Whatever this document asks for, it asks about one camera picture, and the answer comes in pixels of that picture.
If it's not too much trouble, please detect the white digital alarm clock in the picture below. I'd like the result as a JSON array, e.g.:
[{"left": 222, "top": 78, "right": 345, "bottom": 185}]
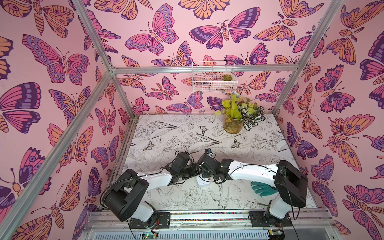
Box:
[{"left": 196, "top": 176, "right": 211, "bottom": 188}]

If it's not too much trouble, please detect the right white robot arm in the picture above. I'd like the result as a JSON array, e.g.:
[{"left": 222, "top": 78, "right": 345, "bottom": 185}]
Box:
[{"left": 196, "top": 154, "right": 308, "bottom": 226}]

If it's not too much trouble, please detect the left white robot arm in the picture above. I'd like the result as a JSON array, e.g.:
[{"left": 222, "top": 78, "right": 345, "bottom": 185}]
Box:
[{"left": 100, "top": 152, "right": 198, "bottom": 229}]

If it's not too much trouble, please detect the green rubber glove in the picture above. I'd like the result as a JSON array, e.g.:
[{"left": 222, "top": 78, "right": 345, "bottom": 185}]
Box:
[{"left": 251, "top": 182, "right": 278, "bottom": 197}]

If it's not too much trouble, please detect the glass vase with plants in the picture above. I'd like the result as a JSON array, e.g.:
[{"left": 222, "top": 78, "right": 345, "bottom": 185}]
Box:
[{"left": 215, "top": 94, "right": 266, "bottom": 134}]

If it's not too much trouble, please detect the small succulent in basket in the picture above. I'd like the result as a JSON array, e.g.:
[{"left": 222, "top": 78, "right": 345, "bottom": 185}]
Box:
[{"left": 222, "top": 74, "right": 233, "bottom": 82}]

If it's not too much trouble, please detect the white wire basket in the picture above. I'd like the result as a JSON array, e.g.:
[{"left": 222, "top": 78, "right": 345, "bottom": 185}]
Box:
[{"left": 191, "top": 64, "right": 238, "bottom": 95}]

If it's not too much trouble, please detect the front mounting rail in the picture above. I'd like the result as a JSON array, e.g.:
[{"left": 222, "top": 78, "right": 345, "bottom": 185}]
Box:
[{"left": 80, "top": 209, "right": 343, "bottom": 240}]

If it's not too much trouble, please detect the aluminium frame structure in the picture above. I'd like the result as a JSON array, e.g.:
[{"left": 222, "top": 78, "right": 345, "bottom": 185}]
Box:
[{"left": 1, "top": 1, "right": 343, "bottom": 240}]

